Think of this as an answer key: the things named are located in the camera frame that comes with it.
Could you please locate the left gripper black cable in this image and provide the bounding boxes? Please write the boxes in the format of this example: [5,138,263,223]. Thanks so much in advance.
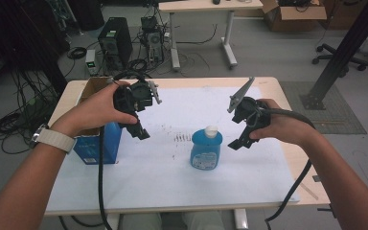
[97,70,152,230]

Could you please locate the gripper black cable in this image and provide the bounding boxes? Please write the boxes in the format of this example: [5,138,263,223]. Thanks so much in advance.
[97,70,152,230]
[262,107,316,230]

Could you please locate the person's right hand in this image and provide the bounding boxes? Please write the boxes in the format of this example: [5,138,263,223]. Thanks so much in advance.
[248,98,316,149]

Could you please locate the black metal stand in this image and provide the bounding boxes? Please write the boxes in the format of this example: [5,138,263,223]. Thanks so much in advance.
[300,0,368,111]

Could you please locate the white desk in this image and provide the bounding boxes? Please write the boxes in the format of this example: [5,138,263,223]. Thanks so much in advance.
[157,0,265,72]

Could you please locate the black office chair base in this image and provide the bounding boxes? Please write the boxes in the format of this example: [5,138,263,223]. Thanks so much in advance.
[311,42,368,73]

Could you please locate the blue bottle with white cap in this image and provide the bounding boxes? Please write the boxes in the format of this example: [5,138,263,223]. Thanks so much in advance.
[190,125,224,172]

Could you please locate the black computer tower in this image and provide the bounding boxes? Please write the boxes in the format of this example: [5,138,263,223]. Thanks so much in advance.
[97,16,134,72]

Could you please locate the black curtain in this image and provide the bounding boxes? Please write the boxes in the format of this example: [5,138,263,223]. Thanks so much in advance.
[0,0,69,97]

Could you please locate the open grey computer case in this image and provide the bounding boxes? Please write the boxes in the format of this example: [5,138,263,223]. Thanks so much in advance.
[140,15,166,65]

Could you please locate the white table leg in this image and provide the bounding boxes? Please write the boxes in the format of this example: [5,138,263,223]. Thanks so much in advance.
[234,208,249,230]

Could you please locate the small power supply unit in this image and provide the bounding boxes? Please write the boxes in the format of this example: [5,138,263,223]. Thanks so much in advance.
[84,48,98,77]

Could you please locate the open brown cardboard box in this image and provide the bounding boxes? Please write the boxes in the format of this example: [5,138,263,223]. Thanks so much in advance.
[261,0,328,33]

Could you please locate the blue cardboard box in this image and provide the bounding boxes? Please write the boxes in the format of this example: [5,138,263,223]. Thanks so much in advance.
[73,76,124,166]

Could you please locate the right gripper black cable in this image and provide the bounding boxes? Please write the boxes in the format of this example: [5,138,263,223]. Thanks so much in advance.
[262,107,316,230]

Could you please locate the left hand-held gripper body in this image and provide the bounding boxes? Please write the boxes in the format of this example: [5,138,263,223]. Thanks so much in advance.
[113,78,163,113]

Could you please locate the bundle of black floor cables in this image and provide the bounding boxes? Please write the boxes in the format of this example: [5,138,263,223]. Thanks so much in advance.
[0,68,61,155]

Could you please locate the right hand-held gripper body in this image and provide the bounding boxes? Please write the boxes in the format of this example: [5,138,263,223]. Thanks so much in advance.
[227,76,272,139]

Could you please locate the person's left hand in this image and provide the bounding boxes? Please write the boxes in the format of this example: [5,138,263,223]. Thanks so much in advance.
[49,80,140,139]

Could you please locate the coiled black cable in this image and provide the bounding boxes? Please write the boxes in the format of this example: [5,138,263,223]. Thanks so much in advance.
[66,46,88,60]

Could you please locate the white strap wristwatch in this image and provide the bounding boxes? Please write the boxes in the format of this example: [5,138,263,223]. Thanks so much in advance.
[29,124,77,154]

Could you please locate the grey floor mat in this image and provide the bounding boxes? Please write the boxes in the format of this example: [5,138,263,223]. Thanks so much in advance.
[279,80,368,135]

